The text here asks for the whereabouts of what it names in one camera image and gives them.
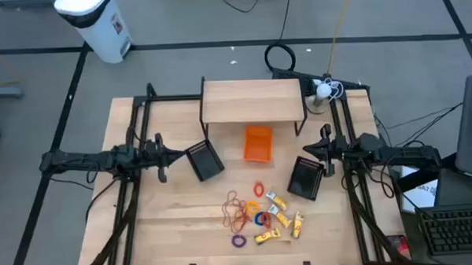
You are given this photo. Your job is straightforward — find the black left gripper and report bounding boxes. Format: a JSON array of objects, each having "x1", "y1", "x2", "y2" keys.
[{"x1": 141, "y1": 131, "x2": 186, "y2": 185}]

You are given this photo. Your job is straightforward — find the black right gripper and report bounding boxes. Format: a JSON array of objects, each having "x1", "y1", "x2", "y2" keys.
[{"x1": 301, "y1": 123, "x2": 351, "y2": 179}]

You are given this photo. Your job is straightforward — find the black plastic basket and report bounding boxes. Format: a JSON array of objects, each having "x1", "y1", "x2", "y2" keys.
[
  {"x1": 286, "y1": 155, "x2": 326, "y2": 203},
  {"x1": 183, "y1": 138, "x2": 226, "y2": 183}
]

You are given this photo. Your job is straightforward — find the orange plastic basket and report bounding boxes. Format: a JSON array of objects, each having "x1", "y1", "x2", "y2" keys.
[{"x1": 242, "y1": 125, "x2": 275, "y2": 164}]

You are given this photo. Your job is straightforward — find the yellow coil wristband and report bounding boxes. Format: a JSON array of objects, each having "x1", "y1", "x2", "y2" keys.
[{"x1": 244, "y1": 200, "x2": 261, "y2": 216}]

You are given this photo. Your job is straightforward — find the purple coil wristband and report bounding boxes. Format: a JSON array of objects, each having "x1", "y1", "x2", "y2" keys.
[{"x1": 230, "y1": 234, "x2": 248, "y2": 249}]

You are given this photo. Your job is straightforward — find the white globe desk lamp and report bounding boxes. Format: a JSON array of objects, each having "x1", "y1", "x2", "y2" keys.
[{"x1": 305, "y1": 81, "x2": 334, "y2": 115}]

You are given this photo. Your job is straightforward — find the black side desk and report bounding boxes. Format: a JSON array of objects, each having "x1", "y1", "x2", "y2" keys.
[{"x1": 393, "y1": 151, "x2": 472, "y2": 265}]

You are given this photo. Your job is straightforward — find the wooden shelf riser black legs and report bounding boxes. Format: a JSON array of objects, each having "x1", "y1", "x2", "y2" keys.
[{"x1": 197, "y1": 72, "x2": 309, "y2": 141}]

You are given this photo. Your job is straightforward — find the white printed sheet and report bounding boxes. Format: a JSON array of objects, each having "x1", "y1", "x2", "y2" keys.
[{"x1": 399, "y1": 164, "x2": 441, "y2": 215}]

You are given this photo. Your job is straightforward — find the black smartphone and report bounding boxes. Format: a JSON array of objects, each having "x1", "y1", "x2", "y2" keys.
[{"x1": 385, "y1": 234, "x2": 413, "y2": 261}]

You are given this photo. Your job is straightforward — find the white trash bin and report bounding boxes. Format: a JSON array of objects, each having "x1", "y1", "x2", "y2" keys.
[{"x1": 53, "y1": 0, "x2": 135, "y2": 66}]

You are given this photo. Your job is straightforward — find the black laptop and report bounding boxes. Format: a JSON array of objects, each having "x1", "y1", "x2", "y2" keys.
[{"x1": 414, "y1": 166, "x2": 472, "y2": 258}]

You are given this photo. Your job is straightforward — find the gray table foot bar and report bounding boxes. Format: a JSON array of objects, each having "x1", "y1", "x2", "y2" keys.
[
  {"x1": 0, "y1": 84, "x2": 25, "y2": 100},
  {"x1": 0, "y1": 0, "x2": 57, "y2": 10}
]

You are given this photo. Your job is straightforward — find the black aluminium rig frame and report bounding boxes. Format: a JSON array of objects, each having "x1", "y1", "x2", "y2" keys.
[{"x1": 72, "y1": 73, "x2": 409, "y2": 265}]

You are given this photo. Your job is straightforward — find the white lamp power cable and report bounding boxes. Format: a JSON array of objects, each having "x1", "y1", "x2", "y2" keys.
[{"x1": 312, "y1": 76, "x2": 345, "y2": 104}]

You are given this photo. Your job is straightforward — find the black hanging power cable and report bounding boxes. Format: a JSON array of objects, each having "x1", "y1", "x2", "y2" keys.
[{"x1": 261, "y1": 0, "x2": 297, "y2": 73}]

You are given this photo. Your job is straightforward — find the yellow hanging cable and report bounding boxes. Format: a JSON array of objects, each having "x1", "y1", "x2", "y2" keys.
[{"x1": 323, "y1": 0, "x2": 357, "y2": 75}]

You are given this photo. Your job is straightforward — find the black floor cable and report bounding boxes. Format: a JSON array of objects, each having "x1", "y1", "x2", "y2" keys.
[{"x1": 210, "y1": 0, "x2": 265, "y2": 15}]

